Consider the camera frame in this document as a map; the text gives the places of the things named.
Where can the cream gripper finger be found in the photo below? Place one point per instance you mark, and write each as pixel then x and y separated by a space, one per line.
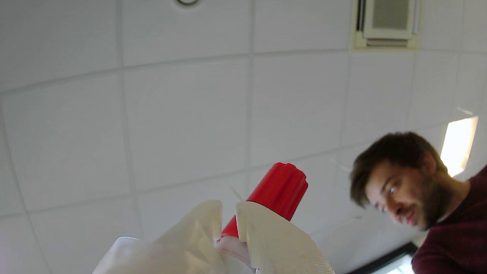
pixel 274 247
pixel 194 236

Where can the ceiling air conditioner unit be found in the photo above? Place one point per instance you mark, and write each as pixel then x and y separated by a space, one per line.
pixel 388 23

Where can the rectangular ceiling light panel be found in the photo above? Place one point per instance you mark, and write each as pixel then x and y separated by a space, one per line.
pixel 458 146

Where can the round ceiling vent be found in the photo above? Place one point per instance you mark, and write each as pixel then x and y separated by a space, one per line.
pixel 186 3

